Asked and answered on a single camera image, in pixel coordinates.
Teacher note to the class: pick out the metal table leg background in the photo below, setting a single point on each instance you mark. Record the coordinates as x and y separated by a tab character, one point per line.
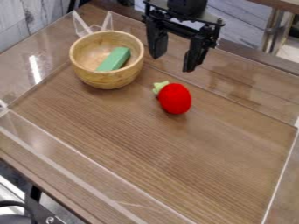
277	30

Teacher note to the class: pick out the clear acrylic tray wall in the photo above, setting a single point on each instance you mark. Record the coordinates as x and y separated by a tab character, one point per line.
122	162

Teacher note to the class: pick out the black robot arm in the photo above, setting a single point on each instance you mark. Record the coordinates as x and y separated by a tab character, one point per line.
184	18

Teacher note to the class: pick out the light wooden bowl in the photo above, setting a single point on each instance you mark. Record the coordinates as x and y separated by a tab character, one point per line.
92	48

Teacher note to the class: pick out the green rectangular stick block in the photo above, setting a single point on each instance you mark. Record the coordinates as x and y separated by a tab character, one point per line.
115	60

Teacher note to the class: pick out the red plush strawberry toy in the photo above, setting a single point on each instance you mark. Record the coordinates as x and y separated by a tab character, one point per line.
174	97

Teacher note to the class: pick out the black table frame leg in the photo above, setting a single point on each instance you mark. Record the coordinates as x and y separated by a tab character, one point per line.
43	215

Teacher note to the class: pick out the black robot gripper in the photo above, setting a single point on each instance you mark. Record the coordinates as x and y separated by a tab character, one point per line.
184	18

